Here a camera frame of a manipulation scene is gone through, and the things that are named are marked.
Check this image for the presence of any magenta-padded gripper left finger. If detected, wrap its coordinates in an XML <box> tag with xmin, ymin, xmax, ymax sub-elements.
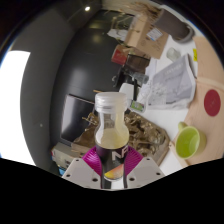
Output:
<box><xmin>61</xmin><ymin>145</ymin><xmax>103</xmax><ymax>190</ymax></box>

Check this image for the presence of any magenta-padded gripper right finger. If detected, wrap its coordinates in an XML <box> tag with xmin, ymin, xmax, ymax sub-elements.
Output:
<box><xmin>121</xmin><ymin>145</ymin><xmax>165</xmax><ymax>190</ymax></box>

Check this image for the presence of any dark-labelled clear drink bottle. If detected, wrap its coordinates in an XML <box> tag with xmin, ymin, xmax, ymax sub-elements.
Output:
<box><xmin>93</xmin><ymin>91</ymin><xmax>130</xmax><ymax>183</ymax></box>

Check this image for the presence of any white cabinet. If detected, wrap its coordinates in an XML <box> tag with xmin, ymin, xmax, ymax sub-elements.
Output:
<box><xmin>50</xmin><ymin>142</ymin><xmax>78</xmax><ymax>169</ymax></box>

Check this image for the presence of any golden sculpture on wooden board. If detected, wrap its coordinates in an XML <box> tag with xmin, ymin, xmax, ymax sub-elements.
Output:
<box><xmin>70</xmin><ymin>111</ymin><xmax>170</xmax><ymax>167</ymax></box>

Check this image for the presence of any yellow-green mug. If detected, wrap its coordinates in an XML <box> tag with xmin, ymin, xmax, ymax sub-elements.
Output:
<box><xmin>174</xmin><ymin>121</ymin><xmax>208</xmax><ymax>160</ymax></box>

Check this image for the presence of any clear spray bottle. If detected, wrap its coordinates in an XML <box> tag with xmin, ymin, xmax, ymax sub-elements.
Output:
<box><xmin>128</xmin><ymin>99</ymin><xmax>148</xmax><ymax>114</ymax></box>

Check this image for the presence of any white chair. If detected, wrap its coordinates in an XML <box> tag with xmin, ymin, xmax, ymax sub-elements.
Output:
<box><xmin>118</xmin><ymin>82</ymin><xmax>136</xmax><ymax>101</ymax></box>

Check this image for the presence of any grey newspaper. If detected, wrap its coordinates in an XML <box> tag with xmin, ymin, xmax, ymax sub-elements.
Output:
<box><xmin>138</xmin><ymin>54</ymin><xmax>197</xmax><ymax>111</ymax></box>

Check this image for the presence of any flat round red coaster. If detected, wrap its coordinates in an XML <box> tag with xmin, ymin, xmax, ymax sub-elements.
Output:
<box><xmin>203</xmin><ymin>88</ymin><xmax>222</xmax><ymax>118</ymax></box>

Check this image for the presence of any red box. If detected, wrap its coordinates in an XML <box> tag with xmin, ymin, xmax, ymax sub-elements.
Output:
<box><xmin>110</xmin><ymin>44</ymin><xmax>129</xmax><ymax>66</ymax></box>

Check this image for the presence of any small glass jar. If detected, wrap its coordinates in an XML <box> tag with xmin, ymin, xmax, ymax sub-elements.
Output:
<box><xmin>166</xmin><ymin>47</ymin><xmax>182</xmax><ymax>63</ymax></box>

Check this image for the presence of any yellow tag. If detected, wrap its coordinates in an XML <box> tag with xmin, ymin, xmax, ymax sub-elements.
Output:
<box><xmin>192</xmin><ymin>48</ymin><xmax>199</xmax><ymax>63</ymax></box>

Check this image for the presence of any brown cardboard box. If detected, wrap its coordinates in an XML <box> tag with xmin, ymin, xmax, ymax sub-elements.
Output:
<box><xmin>124</xmin><ymin>13</ymin><xmax>169</xmax><ymax>60</ymax></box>

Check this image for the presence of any grey plant saucer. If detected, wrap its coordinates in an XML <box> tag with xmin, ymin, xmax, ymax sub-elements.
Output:
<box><xmin>173</xmin><ymin>24</ymin><xmax>196</xmax><ymax>44</ymax></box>

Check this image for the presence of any black wall screen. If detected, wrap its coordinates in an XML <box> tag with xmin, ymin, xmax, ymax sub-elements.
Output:
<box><xmin>59</xmin><ymin>94</ymin><xmax>98</xmax><ymax>147</ymax></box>

